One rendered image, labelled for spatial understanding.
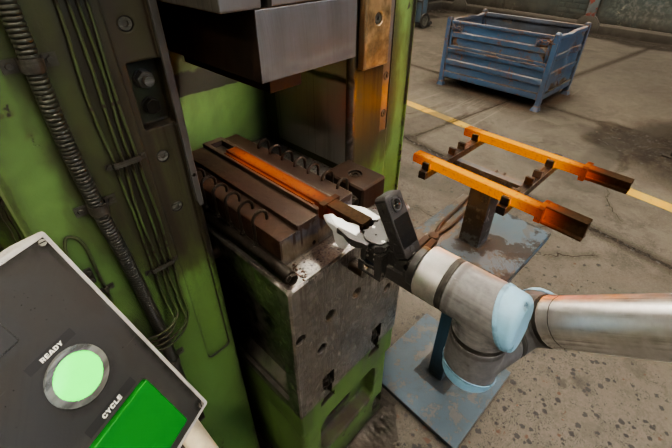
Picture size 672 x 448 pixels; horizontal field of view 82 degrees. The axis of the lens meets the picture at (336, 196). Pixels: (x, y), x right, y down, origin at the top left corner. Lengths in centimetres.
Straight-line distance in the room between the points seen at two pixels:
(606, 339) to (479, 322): 17
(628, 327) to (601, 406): 126
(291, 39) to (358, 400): 118
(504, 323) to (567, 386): 129
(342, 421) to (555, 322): 88
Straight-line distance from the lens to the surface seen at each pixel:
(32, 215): 66
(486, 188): 95
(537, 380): 185
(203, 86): 109
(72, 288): 48
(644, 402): 200
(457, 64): 465
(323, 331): 89
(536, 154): 115
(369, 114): 102
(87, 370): 48
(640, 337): 65
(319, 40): 63
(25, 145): 63
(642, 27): 828
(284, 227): 75
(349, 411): 145
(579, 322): 70
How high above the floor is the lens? 145
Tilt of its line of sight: 34 degrees down
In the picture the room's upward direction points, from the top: straight up
